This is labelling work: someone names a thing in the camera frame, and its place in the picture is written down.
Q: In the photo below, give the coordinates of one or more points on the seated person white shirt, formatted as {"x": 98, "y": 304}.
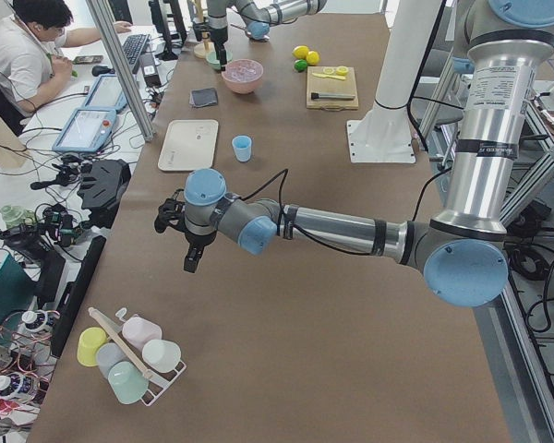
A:
{"x": 33, "y": 69}

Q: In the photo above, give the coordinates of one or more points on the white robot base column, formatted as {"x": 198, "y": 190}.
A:
{"x": 417, "y": 47}

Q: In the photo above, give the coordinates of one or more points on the black keyboard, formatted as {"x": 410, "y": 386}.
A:
{"x": 134, "y": 46}

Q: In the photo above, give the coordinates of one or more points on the wooden cup stand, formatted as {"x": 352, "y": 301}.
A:
{"x": 203, "y": 48}

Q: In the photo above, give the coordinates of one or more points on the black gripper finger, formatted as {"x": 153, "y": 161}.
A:
{"x": 192, "y": 258}
{"x": 222, "y": 57}

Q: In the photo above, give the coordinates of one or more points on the lower teach pendant tablet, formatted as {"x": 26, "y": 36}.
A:
{"x": 86, "y": 130}

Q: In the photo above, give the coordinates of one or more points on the yellow lemon lower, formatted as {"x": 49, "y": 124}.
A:
{"x": 312, "y": 58}

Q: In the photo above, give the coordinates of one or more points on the wooden cutting board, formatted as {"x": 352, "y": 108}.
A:
{"x": 331, "y": 86}

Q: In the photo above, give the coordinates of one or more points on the yellow lemon upper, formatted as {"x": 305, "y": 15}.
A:
{"x": 300, "y": 52}

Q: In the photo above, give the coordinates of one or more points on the lemon slice on board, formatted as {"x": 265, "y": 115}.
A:
{"x": 342, "y": 70}

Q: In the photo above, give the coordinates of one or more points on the white rack with pastel cups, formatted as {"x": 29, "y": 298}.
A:
{"x": 138, "y": 364}

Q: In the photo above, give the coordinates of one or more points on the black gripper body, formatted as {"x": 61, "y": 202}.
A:
{"x": 195, "y": 241}
{"x": 219, "y": 37}

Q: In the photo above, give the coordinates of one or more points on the cream rabbit tray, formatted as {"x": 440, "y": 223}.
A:
{"x": 188, "y": 145}

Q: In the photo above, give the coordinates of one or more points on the mint green bowl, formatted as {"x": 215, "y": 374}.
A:
{"x": 214, "y": 62}

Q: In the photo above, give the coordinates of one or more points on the yellow plastic knife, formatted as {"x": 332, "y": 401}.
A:
{"x": 329, "y": 76}

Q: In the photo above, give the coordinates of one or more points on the teach pendant tablet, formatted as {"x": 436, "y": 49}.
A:
{"x": 86, "y": 130}
{"x": 106, "y": 91}

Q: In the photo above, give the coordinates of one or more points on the pink bowl of ice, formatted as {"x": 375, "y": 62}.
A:
{"x": 243, "y": 76}

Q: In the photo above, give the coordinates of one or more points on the aluminium frame post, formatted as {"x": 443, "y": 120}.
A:
{"x": 103, "y": 20}

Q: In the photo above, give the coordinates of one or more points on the light blue plastic cup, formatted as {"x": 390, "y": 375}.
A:
{"x": 242, "y": 146}

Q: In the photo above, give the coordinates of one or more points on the upper teach pendant tablet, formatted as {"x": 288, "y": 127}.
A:
{"x": 106, "y": 91}

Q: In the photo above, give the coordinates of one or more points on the yellow lemon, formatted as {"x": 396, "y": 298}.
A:
{"x": 300, "y": 52}
{"x": 312, "y": 58}

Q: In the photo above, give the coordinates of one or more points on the green lime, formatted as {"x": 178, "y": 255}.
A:
{"x": 300, "y": 65}

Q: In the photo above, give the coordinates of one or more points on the grey folded cloth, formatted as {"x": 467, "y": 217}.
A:
{"x": 203, "y": 97}

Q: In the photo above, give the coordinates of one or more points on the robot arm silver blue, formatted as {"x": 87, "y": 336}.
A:
{"x": 270, "y": 130}
{"x": 277, "y": 13}

